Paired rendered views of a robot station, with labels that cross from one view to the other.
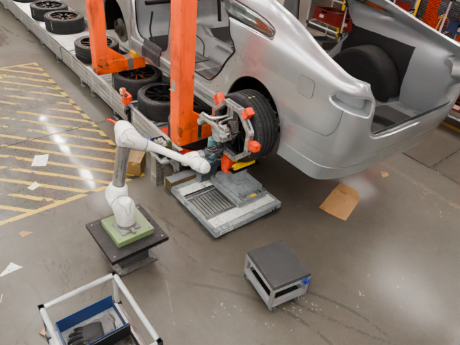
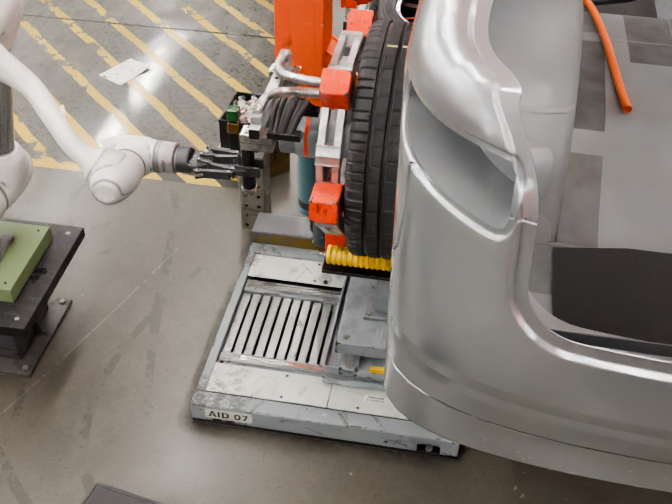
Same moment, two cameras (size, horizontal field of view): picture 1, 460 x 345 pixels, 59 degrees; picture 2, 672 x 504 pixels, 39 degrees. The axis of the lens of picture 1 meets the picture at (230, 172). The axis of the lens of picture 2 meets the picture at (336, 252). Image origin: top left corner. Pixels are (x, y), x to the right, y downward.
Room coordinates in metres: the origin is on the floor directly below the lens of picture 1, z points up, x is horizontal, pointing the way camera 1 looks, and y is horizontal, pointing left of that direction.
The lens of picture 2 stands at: (1.82, -1.72, 2.35)
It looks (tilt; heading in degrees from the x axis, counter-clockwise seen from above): 40 degrees down; 51
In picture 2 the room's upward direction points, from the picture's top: 1 degrees clockwise
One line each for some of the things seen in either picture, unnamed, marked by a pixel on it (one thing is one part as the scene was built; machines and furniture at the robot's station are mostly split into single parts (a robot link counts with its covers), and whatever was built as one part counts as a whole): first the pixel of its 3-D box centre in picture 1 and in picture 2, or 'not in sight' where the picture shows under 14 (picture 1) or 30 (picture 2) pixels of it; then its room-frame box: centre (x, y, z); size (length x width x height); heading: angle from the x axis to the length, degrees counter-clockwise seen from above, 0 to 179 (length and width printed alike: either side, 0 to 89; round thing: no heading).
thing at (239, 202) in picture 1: (237, 185); (390, 326); (3.39, -0.10, 0.13); 0.50 x 0.36 x 0.10; 41
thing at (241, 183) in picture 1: (239, 171); (393, 283); (3.39, -0.10, 0.32); 0.40 x 0.30 x 0.28; 41
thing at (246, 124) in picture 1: (231, 130); (343, 136); (3.28, 0.03, 0.85); 0.54 x 0.07 x 0.54; 41
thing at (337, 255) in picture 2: (244, 163); (368, 258); (3.26, -0.12, 0.51); 0.29 x 0.06 x 0.06; 131
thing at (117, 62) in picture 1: (124, 55); not in sight; (5.19, 1.55, 0.69); 0.52 x 0.17 x 0.35; 131
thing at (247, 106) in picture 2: (160, 146); (246, 120); (3.40, 0.71, 0.51); 0.20 x 0.14 x 0.13; 38
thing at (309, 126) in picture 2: (224, 132); (318, 133); (3.23, 0.08, 0.85); 0.21 x 0.14 x 0.14; 131
